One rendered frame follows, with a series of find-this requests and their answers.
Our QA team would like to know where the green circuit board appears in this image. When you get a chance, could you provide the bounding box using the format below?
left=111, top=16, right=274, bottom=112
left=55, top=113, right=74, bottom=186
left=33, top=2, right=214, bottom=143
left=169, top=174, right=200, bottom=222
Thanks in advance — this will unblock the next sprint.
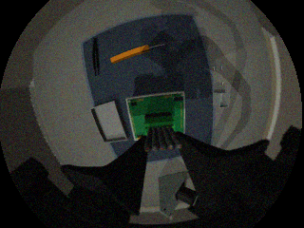
left=128, top=94, right=183, bottom=140

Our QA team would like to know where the dark blue work mat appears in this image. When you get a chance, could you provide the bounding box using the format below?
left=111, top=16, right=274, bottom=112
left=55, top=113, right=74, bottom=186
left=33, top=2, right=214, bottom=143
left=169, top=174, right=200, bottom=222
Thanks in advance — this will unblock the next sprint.
left=81, top=11, right=216, bottom=159

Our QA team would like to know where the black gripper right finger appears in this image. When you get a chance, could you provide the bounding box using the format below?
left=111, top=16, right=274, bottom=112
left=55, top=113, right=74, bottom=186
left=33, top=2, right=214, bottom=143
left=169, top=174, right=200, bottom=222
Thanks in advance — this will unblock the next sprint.
left=176, top=132, right=269, bottom=208

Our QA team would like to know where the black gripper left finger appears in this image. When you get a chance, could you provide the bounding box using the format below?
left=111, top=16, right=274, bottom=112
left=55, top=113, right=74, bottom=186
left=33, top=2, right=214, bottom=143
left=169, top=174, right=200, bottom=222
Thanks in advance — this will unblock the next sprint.
left=60, top=134, right=148, bottom=216

